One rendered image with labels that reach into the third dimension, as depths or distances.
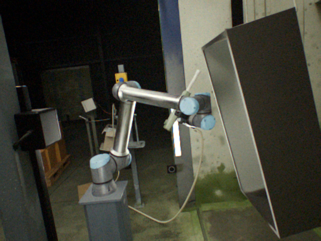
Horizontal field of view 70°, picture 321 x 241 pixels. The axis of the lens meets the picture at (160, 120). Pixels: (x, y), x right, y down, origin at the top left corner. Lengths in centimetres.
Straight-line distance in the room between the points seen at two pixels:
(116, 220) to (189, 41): 168
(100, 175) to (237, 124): 112
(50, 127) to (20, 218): 17
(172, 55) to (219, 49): 61
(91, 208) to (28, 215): 134
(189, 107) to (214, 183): 151
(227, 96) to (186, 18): 91
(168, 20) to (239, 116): 112
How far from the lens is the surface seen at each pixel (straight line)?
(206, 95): 133
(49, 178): 408
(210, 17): 242
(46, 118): 47
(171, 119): 159
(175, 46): 233
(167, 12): 239
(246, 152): 200
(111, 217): 183
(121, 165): 187
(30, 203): 50
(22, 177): 48
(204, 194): 263
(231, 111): 188
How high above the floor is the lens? 142
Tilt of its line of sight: 10 degrees down
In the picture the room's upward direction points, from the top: 6 degrees counter-clockwise
